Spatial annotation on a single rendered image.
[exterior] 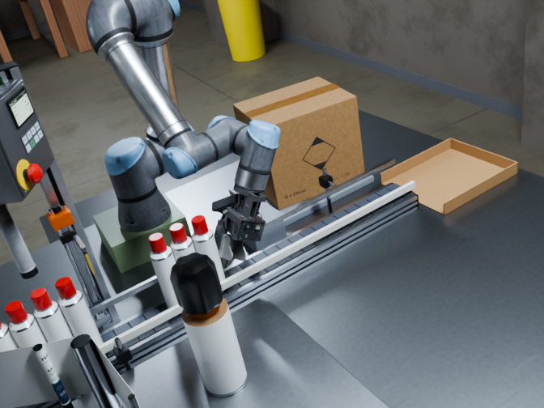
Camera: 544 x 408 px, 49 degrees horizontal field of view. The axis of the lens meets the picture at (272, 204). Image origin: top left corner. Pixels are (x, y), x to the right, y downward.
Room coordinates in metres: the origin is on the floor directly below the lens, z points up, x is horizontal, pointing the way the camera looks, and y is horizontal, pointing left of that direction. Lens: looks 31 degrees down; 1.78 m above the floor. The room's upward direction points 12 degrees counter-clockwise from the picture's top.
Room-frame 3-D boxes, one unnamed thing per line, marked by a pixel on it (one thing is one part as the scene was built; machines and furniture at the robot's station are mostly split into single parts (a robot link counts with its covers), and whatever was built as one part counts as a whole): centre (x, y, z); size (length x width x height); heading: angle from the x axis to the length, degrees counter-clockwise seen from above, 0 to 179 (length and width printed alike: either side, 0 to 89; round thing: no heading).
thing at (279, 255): (1.19, 0.08, 0.91); 1.07 x 0.01 x 0.02; 117
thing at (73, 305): (1.04, 0.46, 0.98); 0.05 x 0.05 x 0.20
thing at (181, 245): (1.16, 0.22, 0.98); 0.05 x 0.05 x 0.20
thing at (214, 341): (0.88, 0.16, 1.03); 0.09 x 0.09 x 0.30
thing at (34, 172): (1.06, 0.43, 1.33); 0.04 x 0.03 x 0.04; 172
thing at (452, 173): (1.54, -0.53, 0.85); 0.30 x 0.26 x 0.04; 117
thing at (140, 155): (1.53, 0.36, 1.09); 0.13 x 0.12 x 0.14; 126
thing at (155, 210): (1.53, 0.37, 0.97); 0.15 x 0.15 x 0.10
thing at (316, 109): (1.69, -0.12, 0.99); 0.30 x 0.24 x 0.27; 108
